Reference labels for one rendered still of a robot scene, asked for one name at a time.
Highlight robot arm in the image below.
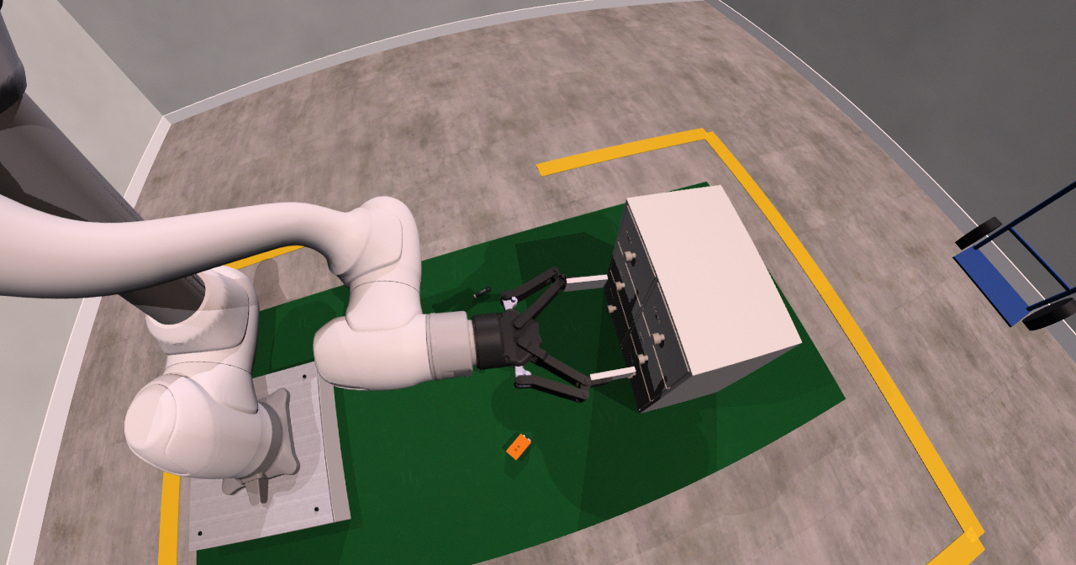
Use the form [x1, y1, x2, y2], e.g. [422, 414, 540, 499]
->
[0, 11, 477, 506]

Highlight small grey chest of drawers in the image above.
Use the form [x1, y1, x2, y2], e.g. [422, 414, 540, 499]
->
[607, 185, 802, 414]

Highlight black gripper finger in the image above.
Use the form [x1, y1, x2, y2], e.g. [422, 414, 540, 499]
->
[514, 337, 636, 402]
[500, 267, 608, 330]

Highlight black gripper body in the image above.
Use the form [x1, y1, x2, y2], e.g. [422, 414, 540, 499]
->
[472, 309, 542, 370]

